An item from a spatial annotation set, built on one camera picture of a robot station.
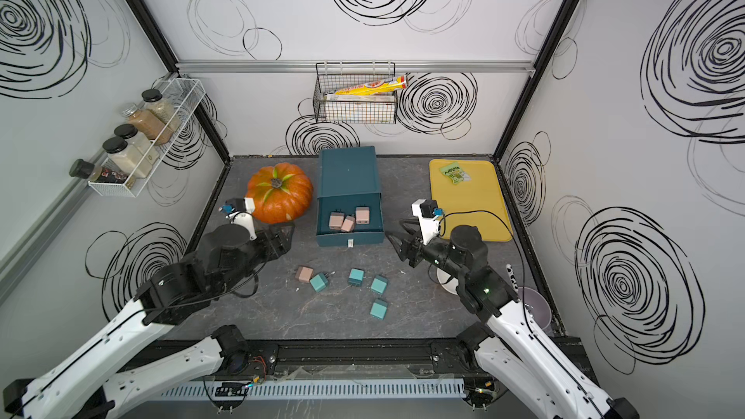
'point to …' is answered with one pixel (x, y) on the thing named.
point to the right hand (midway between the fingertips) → (393, 230)
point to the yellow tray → (469, 194)
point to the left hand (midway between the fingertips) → (288, 228)
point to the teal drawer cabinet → (348, 171)
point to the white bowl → (447, 281)
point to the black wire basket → (372, 108)
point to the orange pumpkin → (281, 192)
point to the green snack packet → (454, 172)
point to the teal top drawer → (371, 234)
